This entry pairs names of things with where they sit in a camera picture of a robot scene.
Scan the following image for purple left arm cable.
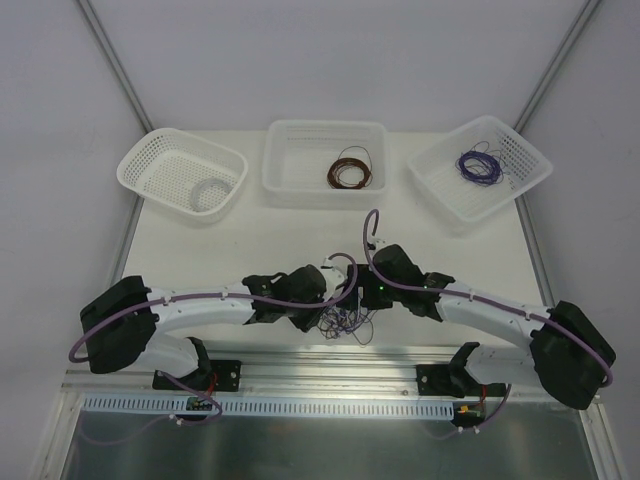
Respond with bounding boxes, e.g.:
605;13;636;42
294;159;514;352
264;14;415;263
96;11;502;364
68;251;360;363

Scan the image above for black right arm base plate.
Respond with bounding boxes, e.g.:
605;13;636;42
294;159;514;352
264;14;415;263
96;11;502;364
416;364;507;398

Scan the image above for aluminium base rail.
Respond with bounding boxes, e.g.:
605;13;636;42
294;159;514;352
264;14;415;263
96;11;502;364
62;344;601;401

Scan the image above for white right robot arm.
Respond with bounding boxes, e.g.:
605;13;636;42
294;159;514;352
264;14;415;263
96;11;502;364
365;243;616;410

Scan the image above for brown coiled wire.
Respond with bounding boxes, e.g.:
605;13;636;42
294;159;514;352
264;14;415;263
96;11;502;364
326;145;375;191

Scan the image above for white coiled wire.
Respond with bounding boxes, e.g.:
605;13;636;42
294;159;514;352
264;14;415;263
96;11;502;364
190;178;235;215

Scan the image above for left aluminium corner post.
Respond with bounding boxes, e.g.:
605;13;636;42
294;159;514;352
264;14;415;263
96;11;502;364
75;0;154;133

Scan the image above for white slotted middle basket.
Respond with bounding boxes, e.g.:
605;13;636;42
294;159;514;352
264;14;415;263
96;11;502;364
262;120;390;210

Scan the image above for purple wires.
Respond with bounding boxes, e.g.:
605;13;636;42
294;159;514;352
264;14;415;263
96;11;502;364
316;305;377;346

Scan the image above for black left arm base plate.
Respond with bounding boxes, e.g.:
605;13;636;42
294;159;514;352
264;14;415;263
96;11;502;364
178;358;242;393

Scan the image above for white perforated right basket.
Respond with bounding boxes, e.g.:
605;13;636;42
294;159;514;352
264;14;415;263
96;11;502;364
407;115;553;232

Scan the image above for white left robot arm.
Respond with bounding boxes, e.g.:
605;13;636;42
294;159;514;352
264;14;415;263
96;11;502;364
80;265;335;390

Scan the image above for white slotted cable duct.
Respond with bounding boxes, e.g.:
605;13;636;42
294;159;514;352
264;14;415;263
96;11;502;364
82;394;454;421

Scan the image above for purple coiled wire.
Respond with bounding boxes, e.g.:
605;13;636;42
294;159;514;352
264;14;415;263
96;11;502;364
456;140;511;186

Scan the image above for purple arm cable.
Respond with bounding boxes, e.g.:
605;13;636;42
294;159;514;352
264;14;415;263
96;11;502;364
68;251;360;363
360;208;617;389

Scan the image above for aluminium corner post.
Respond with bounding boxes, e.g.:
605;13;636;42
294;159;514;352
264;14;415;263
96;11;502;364
513;0;604;133
75;0;154;133

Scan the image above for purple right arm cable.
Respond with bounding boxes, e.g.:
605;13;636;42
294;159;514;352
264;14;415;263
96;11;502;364
360;208;617;389

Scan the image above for white perforated left basket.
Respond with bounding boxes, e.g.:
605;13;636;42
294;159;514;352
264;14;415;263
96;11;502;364
116;128;249;224

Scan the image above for right aluminium corner post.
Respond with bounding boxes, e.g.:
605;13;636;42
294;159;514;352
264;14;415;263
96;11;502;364
513;0;604;133

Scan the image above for white perforated basket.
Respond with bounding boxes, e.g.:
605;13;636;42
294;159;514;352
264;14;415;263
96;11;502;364
407;115;553;232
116;128;249;224

